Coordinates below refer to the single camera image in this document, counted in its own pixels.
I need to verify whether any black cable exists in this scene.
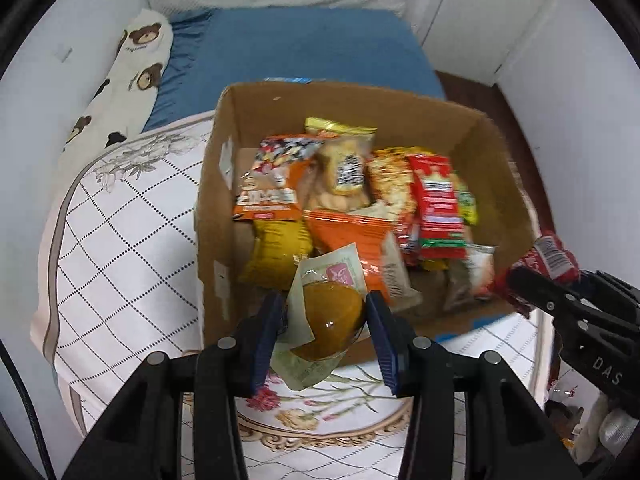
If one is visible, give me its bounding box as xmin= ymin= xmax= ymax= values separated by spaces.
xmin=0 ymin=342 xmax=56 ymax=480

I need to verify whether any small red snack packet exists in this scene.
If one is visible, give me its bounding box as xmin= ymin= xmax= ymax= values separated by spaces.
xmin=492 ymin=231 xmax=581 ymax=318

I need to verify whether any bear print pillow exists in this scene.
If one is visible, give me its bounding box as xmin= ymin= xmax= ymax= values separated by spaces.
xmin=57 ymin=7 xmax=175 ymax=161

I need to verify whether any blue bedsheet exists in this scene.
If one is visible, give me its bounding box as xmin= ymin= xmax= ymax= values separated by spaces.
xmin=142 ymin=7 xmax=448 ymax=133

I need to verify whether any plain orange snack packet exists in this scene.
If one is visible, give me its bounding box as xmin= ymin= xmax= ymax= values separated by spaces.
xmin=304 ymin=209 xmax=398 ymax=293

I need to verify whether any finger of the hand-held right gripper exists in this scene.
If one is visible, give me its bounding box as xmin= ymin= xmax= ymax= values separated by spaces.
xmin=505 ymin=265 xmax=640 ymax=342
xmin=579 ymin=270 xmax=640 ymax=324

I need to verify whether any orange nut picture packet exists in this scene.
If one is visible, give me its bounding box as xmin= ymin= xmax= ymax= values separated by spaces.
xmin=231 ymin=133 xmax=324 ymax=223

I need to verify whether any white snack packet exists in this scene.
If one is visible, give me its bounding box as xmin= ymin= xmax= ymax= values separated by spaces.
xmin=444 ymin=244 xmax=497 ymax=312

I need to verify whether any large red snack packet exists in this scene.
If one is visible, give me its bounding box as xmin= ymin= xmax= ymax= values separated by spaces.
xmin=407 ymin=152 xmax=469 ymax=262

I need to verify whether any red yellow popcorn packet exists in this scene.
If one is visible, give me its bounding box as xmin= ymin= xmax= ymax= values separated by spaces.
xmin=367 ymin=146 xmax=420 ymax=228

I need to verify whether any kraft paper snack packet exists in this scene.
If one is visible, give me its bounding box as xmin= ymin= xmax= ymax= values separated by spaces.
xmin=381 ymin=232 xmax=424 ymax=312

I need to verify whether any clear packet with orange pastry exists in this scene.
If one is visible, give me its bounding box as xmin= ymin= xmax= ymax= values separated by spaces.
xmin=272 ymin=242 xmax=368 ymax=391

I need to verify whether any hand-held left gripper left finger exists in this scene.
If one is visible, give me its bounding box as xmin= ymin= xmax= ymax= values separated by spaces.
xmin=62 ymin=290 xmax=286 ymax=480

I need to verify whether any printed cardboard box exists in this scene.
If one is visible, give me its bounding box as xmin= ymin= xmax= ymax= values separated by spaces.
xmin=192 ymin=77 xmax=538 ymax=366

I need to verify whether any yellow snack packet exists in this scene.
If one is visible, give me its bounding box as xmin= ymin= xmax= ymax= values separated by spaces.
xmin=239 ymin=219 xmax=315 ymax=290

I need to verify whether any white cabinet door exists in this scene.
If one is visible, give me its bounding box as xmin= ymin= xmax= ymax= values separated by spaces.
xmin=417 ymin=0 xmax=576 ymax=86

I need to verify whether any white plastic bag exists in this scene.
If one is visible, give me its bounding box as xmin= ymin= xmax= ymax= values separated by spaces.
xmin=575 ymin=395 xmax=640 ymax=466

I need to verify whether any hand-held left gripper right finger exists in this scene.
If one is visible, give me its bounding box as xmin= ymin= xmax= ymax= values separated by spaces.
xmin=365 ymin=291 xmax=583 ymax=480

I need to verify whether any clear cookie packet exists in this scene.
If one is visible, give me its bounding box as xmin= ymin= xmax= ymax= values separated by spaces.
xmin=302 ymin=117 xmax=379 ymax=212

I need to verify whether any white printed blanket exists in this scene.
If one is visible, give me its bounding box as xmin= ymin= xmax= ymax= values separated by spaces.
xmin=30 ymin=110 xmax=556 ymax=480

